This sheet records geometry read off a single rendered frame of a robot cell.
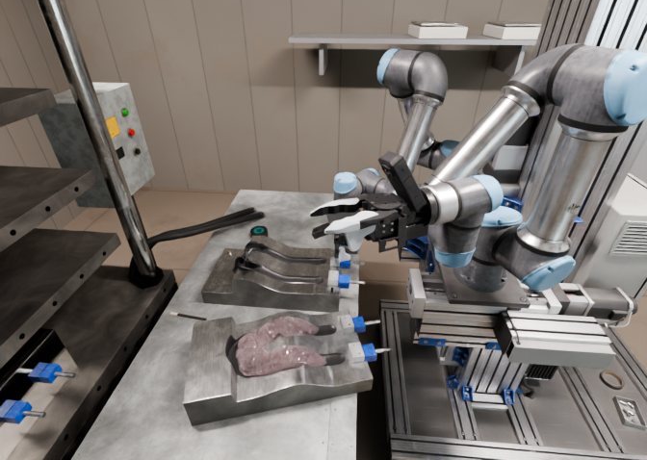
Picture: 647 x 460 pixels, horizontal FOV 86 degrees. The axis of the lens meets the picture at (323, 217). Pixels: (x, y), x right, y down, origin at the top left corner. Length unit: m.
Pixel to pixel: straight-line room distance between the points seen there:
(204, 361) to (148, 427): 0.21
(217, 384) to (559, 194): 0.93
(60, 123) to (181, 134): 2.36
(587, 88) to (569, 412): 1.55
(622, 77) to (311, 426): 1.01
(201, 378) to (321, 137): 2.69
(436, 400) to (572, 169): 1.28
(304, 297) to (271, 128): 2.41
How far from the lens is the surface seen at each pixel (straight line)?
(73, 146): 1.51
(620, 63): 0.82
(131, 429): 1.19
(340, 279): 1.27
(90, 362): 1.40
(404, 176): 0.59
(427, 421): 1.81
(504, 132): 0.86
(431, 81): 1.16
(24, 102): 1.24
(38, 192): 1.28
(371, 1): 3.19
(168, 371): 1.25
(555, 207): 0.91
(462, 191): 0.68
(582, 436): 2.04
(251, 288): 1.28
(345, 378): 1.08
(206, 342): 1.14
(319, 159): 3.49
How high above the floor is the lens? 1.77
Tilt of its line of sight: 33 degrees down
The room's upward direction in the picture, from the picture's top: straight up
